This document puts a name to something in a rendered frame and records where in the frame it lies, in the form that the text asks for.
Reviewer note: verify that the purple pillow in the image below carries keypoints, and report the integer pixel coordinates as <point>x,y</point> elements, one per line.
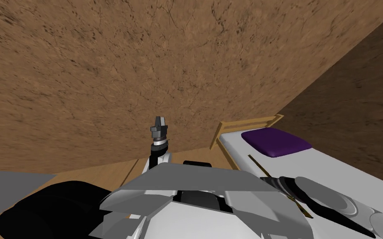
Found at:
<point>274,142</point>

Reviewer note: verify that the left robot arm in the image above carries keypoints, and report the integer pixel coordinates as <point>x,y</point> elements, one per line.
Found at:
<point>55,209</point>

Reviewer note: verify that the white bed with wooden frame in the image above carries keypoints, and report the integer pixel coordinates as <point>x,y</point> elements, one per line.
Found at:
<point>331,167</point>

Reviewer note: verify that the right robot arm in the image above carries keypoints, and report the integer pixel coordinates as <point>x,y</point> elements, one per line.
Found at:
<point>331,202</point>

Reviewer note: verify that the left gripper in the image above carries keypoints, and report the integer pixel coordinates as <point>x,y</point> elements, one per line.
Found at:
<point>159,133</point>

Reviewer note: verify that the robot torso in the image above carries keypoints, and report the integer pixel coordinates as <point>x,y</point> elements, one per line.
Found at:
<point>191,222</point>

